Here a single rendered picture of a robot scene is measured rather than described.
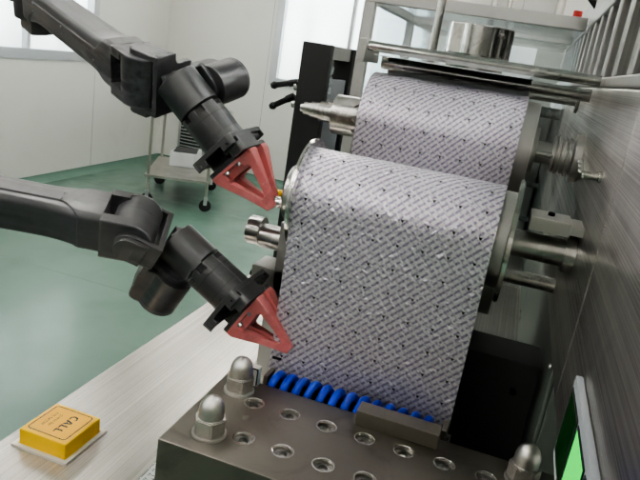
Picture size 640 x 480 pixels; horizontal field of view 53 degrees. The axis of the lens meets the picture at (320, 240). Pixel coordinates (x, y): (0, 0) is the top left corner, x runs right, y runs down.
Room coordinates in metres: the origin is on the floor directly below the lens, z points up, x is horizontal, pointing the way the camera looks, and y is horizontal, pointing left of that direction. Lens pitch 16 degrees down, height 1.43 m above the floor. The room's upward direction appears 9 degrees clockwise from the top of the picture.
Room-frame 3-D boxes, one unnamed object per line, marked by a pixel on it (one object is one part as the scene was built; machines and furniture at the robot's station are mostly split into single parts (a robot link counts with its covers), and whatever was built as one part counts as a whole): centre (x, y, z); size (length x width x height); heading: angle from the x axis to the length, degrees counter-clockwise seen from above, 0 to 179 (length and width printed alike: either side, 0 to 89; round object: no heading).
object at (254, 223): (0.85, 0.09, 1.18); 0.04 x 0.02 x 0.04; 164
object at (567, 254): (0.72, -0.26, 1.25); 0.07 x 0.04 x 0.04; 74
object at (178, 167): (5.49, 1.29, 0.51); 0.91 x 0.58 x 1.02; 8
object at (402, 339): (0.71, -0.07, 1.11); 0.23 x 0.01 x 0.18; 74
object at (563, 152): (0.96, -0.32, 1.33); 0.07 x 0.07 x 0.07; 74
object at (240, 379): (0.67, 0.07, 1.05); 0.04 x 0.04 x 0.04
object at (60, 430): (0.71, 0.29, 0.91); 0.07 x 0.07 x 0.02; 74
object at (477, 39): (1.46, -0.27, 1.50); 0.14 x 0.14 x 0.06
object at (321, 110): (1.06, 0.04, 1.33); 0.06 x 0.03 x 0.03; 74
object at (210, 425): (0.58, 0.08, 1.05); 0.04 x 0.04 x 0.04
